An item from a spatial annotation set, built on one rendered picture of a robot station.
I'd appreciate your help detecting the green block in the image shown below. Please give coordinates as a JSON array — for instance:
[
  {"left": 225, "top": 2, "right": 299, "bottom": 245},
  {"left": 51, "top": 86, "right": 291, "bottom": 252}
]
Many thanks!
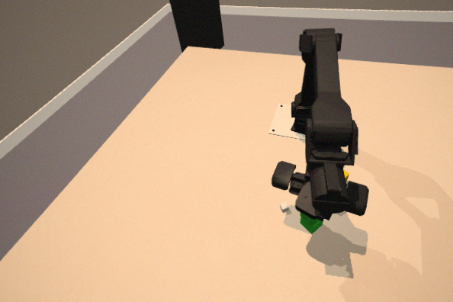
[
  {"left": 300, "top": 218, "right": 323, "bottom": 234},
  {"left": 300, "top": 213, "right": 320, "bottom": 227}
]

